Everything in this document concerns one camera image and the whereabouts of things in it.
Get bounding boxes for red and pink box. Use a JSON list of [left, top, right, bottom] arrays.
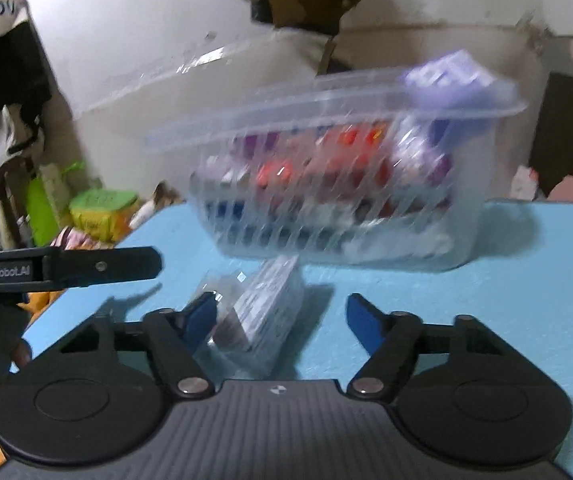
[[333, 125, 389, 162]]

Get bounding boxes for lavender box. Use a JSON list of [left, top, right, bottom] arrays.
[[402, 49, 518, 112]]

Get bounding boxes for purple box with clear window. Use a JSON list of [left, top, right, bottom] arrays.
[[393, 120, 456, 198]]

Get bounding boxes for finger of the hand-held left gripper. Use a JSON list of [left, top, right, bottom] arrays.
[[31, 246, 164, 292]]

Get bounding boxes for white perforated plastic basket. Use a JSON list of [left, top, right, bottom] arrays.
[[144, 66, 529, 275]]

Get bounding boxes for green plastic bag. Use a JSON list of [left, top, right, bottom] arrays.
[[25, 160, 90, 247]]

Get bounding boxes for dark hanging jacket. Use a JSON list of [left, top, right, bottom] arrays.
[[0, 22, 56, 123]]

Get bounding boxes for person's left hand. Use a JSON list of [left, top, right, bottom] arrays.
[[12, 339, 33, 370]]

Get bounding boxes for brown hanging bag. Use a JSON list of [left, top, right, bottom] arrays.
[[250, 0, 367, 77]]

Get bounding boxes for orange blanket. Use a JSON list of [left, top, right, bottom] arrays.
[[19, 287, 70, 328]]

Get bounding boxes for pink striped cloth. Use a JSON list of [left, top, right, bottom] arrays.
[[50, 226, 120, 251]]

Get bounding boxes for silver white box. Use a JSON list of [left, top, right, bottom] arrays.
[[205, 254, 308, 380]]

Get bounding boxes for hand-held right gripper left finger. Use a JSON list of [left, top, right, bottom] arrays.
[[60, 290, 218, 402]]

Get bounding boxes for green-lid jar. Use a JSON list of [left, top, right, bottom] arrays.
[[69, 188, 140, 243]]

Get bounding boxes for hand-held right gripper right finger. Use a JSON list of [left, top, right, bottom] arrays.
[[345, 293, 509, 402]]

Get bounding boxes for dark red box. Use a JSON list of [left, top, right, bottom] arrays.
[[255, 159, 298, 192]]

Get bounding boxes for blue box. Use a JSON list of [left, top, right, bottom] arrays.
[[205, 199, 372, 243]]

